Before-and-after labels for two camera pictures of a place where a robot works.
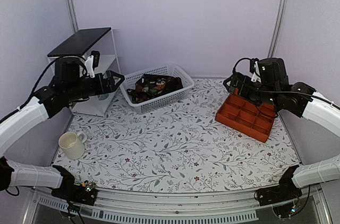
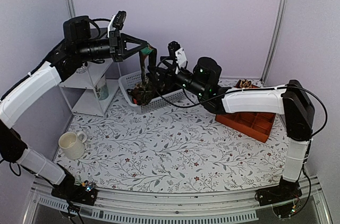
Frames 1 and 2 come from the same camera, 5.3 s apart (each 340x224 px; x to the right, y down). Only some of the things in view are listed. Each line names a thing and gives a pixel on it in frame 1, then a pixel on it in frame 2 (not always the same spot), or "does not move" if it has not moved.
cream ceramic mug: x=72 y=145 does not move
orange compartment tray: x=247 y=117 does not move
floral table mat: x=179 y=148 does not move
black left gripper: x=102 y=87 to x=115 y=37
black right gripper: x=237 y=77 to x=164 y=74
